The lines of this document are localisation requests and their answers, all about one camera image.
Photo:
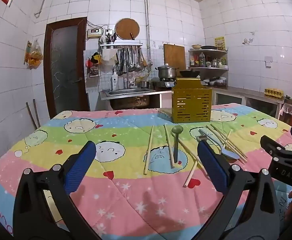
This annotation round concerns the wooden stick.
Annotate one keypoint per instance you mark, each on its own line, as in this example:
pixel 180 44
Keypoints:
pixel 36 112

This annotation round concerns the steel sink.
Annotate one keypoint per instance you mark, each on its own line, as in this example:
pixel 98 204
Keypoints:
pixel 131 91

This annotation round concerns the rectangular wooden cutting board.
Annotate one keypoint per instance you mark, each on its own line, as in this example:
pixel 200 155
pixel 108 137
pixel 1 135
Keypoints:
pixel 174 55

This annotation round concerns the white electrical box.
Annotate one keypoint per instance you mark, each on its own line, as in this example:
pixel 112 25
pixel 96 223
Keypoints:
pixel 94 33

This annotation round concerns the white soap bottle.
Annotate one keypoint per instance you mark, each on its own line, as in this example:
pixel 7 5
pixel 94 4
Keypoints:
pixel 114 81

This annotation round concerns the small steel pot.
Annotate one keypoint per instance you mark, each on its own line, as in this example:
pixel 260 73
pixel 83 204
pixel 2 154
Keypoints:
pixel 144 84

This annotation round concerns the brown framed glass door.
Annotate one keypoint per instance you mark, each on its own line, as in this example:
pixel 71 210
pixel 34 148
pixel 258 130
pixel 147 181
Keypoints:
pixel 63 67

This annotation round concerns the steel cooking pot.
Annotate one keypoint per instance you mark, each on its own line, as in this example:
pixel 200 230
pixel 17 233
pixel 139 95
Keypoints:
pixel 166 72

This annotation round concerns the row of hanging kitchen utensils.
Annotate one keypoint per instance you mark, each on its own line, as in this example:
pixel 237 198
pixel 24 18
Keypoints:
pixel 132 60

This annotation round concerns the row of small bowls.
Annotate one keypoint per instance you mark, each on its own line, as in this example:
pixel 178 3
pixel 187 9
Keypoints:
pixel 214 81

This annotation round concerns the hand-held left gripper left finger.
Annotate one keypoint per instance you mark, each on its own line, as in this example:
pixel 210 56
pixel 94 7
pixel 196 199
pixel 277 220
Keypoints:
pixel 81 165

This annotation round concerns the white wall hook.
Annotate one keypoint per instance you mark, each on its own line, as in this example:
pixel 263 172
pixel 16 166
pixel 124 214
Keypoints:
pixel 268 61

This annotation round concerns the yellow wall poster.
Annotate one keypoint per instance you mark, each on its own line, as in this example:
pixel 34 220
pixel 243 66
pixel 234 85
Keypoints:
pixel 220 43

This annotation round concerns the cartoon printed pastel blanket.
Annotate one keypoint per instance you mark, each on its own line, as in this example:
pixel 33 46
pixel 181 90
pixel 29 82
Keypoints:
pixel 126 200

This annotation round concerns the corner wall shelf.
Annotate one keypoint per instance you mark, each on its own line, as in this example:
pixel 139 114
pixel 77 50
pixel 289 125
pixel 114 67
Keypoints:
pixel 208 68

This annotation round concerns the orange plastic bag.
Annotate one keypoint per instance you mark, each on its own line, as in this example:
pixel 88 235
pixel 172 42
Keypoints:
pixel 35 55

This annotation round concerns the white wall pipe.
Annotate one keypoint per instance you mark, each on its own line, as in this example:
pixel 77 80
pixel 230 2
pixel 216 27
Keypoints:
pixel 147 17

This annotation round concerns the black wok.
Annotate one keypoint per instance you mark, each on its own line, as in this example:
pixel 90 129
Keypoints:
pixel 189 73

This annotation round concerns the metal wall rack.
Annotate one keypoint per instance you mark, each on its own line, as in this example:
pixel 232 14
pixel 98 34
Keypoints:
pixel 121 45

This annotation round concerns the metal spoon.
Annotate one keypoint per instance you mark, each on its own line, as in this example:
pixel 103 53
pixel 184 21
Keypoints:
pixel 229 153

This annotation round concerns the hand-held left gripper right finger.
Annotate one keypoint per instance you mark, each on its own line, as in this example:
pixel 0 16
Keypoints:
pixel 212 165

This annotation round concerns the sink cabinet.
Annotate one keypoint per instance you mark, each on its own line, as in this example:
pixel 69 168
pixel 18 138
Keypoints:
pixel 133 101

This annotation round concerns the yellow black hanging toy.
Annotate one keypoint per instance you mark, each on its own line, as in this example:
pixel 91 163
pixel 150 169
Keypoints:
pixel 96 58

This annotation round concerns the golden perforated utensil holder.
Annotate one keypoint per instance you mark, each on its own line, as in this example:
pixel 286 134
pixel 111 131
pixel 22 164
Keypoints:
pixel 191 105

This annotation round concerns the egg carton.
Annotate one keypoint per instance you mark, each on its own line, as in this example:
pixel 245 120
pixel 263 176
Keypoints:
pixel 274 92

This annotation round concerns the metal fork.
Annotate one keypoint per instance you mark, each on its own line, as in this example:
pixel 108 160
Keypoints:
pixel 202 137

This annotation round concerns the wall stickers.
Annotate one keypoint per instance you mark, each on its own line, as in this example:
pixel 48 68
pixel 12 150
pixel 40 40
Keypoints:
pixel 248 40

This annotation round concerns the gas stove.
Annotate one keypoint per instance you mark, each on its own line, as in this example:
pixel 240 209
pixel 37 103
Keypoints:
pixel 164 82

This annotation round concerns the round wooden board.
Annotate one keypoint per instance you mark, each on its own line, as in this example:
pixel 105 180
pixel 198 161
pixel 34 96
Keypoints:
pixel 126 28

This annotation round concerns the row of condiment bottles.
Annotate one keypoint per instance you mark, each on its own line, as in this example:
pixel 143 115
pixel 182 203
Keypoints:
pixel 199 60

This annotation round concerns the green plastic spoon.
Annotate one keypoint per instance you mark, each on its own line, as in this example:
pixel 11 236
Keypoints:
pixel 177 130

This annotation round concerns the metal faucet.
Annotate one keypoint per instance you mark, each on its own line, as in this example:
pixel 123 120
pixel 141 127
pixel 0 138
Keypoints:
pixel 129 78

